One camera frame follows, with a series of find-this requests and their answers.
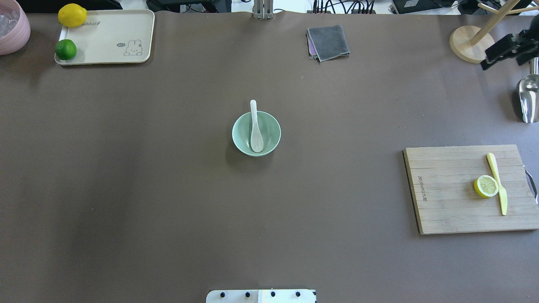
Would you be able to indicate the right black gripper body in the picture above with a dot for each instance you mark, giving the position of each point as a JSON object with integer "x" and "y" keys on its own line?
{"x": 506, "y": 46}

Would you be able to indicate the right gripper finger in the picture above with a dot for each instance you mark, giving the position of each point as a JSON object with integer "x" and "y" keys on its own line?
{"x": 492, "y": 59}
{"x": 501, "y": 47}

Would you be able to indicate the light green bowl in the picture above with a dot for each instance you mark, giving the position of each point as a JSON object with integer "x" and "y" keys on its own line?
{"x": 270, "y": 130}

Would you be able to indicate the white ceramic spoon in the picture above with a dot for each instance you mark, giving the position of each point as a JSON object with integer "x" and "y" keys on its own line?
{"x": 256, "y": 139}

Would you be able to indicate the pink bowl with ice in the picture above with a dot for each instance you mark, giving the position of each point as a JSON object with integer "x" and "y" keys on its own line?
{"x": 15, "y": 29}

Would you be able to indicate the wooden cup stand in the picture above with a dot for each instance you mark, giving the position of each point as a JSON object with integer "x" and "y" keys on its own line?
{"x": 469, "y": 43}

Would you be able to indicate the metal scoop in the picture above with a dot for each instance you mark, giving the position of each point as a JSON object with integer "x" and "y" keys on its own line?
{"x": 528, "y": 93}

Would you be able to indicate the lemon half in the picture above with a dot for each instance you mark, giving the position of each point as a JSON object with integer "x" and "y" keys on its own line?
{"x": 486, "y": 186}

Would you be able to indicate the wooden cutting board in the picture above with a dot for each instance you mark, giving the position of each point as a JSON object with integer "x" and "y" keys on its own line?
{"x": 441, "y": 181}

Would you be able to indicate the yellow plastic knife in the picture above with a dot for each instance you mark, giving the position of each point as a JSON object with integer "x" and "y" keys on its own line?
{"x": 501, "y": 190}

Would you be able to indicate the grey folded cloth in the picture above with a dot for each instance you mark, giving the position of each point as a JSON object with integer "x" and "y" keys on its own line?
{"x": 327, "y": 43}

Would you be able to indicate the cream tray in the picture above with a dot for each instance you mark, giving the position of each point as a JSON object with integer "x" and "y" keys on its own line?
{"x": 111, "y": 37}

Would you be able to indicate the yellow lemon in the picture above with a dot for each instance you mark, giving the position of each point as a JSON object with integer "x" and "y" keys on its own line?
{"x": 72, "y": 15}

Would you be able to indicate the green lime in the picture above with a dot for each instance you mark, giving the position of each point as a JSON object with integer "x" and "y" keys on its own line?
{"x": 65, "y": 49}

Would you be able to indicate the aluminium frame post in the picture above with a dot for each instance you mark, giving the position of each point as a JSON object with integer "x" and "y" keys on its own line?
{"x": 263, "y": 9}

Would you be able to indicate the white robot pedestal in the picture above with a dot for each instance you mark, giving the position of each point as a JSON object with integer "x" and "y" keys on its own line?
{"x": 283, "y": 295}

